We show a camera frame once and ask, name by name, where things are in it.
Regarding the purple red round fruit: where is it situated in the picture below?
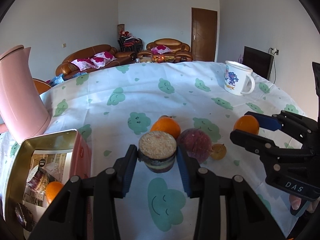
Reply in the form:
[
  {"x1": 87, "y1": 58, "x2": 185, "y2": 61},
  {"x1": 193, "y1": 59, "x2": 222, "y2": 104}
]
[{"x1": 177, "y1": 128, "x2": 212, "y2": 164}]

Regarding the layered cake with crumb top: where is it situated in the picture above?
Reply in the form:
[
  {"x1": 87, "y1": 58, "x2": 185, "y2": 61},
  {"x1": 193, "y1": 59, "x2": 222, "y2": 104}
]
[{"x1": 138, "y1": 131, "x2": 177, "y2": 173}]

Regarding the large orange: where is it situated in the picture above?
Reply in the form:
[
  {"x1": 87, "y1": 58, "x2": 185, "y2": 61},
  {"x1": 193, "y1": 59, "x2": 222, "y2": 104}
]
[{"x1": 150, "y1": 116, "x2": 181, "y2": 139}]

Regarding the person's right hand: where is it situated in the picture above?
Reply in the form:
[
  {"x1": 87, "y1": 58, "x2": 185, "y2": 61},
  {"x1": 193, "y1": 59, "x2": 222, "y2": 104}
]
[{"x1": 289, "y1": 195, "x2": 319, "y2": 213}]

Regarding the small yellow fruit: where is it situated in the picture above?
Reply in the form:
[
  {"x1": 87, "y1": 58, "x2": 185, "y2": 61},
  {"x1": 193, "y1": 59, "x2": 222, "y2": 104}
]
[{"x1": 210, "y1": 144, "x2": 227, "y2": 160}]

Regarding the black television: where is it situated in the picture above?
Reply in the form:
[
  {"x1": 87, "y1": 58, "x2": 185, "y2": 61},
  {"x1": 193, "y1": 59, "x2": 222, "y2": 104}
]
[{"x1": 242, "y1": 46, "x2": 274, "y2": 80}]

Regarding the white enamel mug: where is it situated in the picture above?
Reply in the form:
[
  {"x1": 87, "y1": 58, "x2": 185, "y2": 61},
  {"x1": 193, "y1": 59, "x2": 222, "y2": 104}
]
[{"x1": 224, "y1": 61, "x2": 255, "y2": 96}]

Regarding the pink metal tin box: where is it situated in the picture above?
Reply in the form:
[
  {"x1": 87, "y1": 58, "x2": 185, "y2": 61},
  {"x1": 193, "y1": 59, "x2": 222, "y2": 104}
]
[{"x1": 4, "y1": 129, "x2": 92, "y2": 239}]

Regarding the white cloud-print tablecloth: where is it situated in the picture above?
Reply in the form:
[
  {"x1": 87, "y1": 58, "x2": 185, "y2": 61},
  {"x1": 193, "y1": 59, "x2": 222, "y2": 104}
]
[{"x1": 36, "y1": 61, "x2": 305, "y2": 239}]

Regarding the pink electric kettle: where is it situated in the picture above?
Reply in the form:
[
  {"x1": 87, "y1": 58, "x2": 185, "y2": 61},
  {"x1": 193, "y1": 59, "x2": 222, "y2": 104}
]
[{"x1": 0, "y1": 45, "x2": 50, "y2": 143}]

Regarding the blue cloth on sofa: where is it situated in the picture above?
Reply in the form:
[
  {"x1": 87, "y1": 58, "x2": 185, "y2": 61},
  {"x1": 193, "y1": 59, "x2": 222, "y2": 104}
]
[{"x1": 47, "y1": 72, "x2": 87, "y2": 87}]

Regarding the orange leather chair back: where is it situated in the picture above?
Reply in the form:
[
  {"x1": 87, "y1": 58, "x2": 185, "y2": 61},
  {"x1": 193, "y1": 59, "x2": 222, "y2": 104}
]
[{"x1": 33, "y1": 79, "x2": 51, "y2": 95}]

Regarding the floral pillow on sofa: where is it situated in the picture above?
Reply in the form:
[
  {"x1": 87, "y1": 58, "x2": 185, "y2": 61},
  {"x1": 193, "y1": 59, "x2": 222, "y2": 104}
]
[{"x1": 71, "y1": 51, "x2": 116, "y2": 72}]

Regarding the brown leather long sofa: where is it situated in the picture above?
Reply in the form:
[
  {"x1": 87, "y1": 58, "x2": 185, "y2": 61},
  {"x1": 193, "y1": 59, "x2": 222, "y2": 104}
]
[{"x1": 55, "y1": 44, "x2": 136, "y2": 80}]

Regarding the brown wooden door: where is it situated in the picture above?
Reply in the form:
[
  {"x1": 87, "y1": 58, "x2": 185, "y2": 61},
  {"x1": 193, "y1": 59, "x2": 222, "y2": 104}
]
[{"x1": 191, "y1": 8, "x2": 218, "y2": 62}]

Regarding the wooden coffee table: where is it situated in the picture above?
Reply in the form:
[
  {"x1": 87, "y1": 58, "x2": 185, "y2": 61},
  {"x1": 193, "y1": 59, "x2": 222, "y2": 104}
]
[{"x1": 136, "y1": 55, "x2": 175, "y2": 63}]

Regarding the floral pillow on armchair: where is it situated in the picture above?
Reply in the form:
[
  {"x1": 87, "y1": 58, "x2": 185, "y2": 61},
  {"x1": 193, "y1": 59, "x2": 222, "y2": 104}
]
[{"x1": 151, "y1": 45, "x2": 172, "y2": 55}]

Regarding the dark shelf with items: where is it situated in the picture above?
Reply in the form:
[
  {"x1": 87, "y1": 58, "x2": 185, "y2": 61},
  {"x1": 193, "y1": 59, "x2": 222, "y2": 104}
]
[{"x1": 117, "y1": 24, "x2": 143, "y2": 53}]

